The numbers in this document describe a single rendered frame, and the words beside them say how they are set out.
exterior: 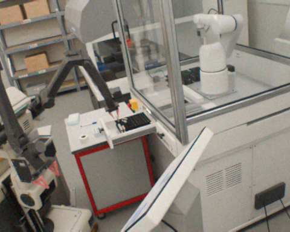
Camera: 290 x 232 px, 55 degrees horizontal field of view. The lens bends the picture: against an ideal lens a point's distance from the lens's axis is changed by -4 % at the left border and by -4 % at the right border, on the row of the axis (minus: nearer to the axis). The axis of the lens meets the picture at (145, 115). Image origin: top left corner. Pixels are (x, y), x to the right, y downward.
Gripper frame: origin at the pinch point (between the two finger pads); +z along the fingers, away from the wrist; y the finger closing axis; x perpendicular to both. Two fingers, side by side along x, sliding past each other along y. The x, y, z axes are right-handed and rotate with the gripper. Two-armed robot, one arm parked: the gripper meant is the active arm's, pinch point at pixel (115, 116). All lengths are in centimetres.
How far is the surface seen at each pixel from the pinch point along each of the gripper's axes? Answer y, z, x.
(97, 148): -21.4, 20.3, 4.3
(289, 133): 99, 33, -56
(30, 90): -120, 69, 375
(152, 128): 19.3, 9.7, -17.7
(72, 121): -34, 11, 46
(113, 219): -36, 90, 0
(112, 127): -5.4, 9.8, 5.6
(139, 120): 13.9, 6.2, -6.8
